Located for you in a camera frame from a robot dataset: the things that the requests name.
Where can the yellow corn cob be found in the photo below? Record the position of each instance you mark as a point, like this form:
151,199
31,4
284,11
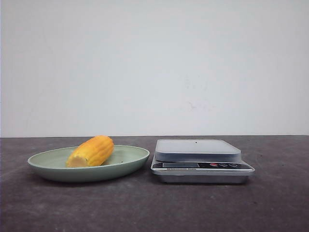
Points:
93,152

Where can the silver digital kitchen scale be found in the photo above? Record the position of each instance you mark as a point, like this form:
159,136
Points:
208,161

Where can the light green plate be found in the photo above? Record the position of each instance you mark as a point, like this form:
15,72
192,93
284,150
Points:
51,165

